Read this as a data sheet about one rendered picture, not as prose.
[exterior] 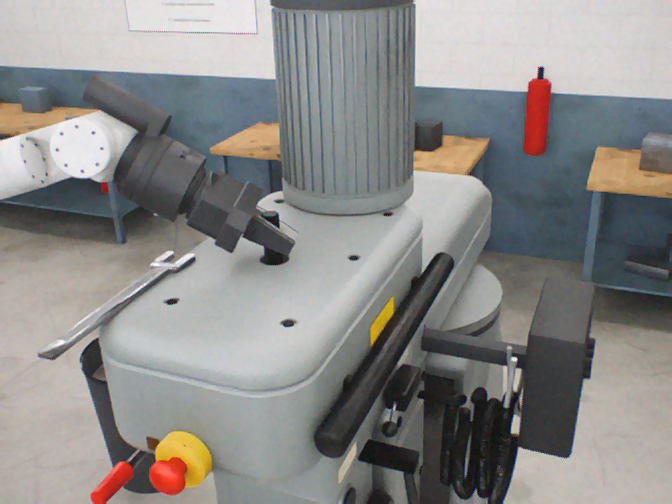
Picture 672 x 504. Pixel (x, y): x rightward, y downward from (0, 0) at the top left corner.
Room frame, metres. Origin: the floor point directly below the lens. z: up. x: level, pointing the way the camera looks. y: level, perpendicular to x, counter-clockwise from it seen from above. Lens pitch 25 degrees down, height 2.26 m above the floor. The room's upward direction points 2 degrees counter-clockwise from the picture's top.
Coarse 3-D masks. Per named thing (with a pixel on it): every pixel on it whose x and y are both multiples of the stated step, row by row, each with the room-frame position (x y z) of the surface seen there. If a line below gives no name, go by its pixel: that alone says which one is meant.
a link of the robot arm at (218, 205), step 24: (168, 168) 0.77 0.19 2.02; (192, 168) 0.78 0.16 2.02; (168, 192) 0.76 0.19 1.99; (192, 192) 0.78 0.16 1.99; (216, 192) 0.78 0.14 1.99; (240, 192) 0.81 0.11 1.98; (168, 216) 0.77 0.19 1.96; (192, 216) 0.76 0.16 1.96; (216, 216) 0.76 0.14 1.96; (240, 216) 0.75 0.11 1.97; (216, 240) 0.75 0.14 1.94
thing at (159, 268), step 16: (160, 256) 0.80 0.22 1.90; (192, 256) 0.80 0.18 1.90; (160, 272) 0.76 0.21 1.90; (176, 272) 0.77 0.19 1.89; (128, 288) 0.72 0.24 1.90; (144, 288) 0.72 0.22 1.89; (112, 304) 0.68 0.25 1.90; (96, 320) 0.65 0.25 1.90; (64, 336) 0.62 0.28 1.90; (80, 336) 0.62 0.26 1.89; (48, 352) 0.59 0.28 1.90; (64, 352) 0.60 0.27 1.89
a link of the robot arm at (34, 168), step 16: (48, 128) 0.84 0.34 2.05; (16, 144) 0.79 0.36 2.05; (32, 144) 0.82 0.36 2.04; (48, 144) 0.84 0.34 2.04; (16, 160) 0.78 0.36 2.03; (32, 160) 0.81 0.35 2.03; (48, 160) 0.84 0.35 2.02; (16, 176) 0.78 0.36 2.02; (32, 176) 0.79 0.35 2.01; (48, 176) 0.82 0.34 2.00; (64, 176) 0.83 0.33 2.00
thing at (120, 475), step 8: (136, 456) 0.66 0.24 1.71; (144, 456) 0.67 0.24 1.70; (120, 464) 0.64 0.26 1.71; (128, 464) 0.64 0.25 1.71; (136, 464) 0.65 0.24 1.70; (112, 472) 0.63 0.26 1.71; (120, 472) 0.63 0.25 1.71; (128, 472) 0.63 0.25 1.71; (104, 480) 0.62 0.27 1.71; (112, 480) 0.62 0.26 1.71; (120, 480) 0.62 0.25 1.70; (128, 480) 0.63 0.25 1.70; (96, 488) 0.61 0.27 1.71; (104, 488) 0.61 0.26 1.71; (112, 488) 0.61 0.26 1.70; (120, 488) 0.62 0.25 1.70; (96, 496) 0.60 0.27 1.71; (104, 496) 0.60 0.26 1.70; (112, 496) 0.61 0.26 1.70
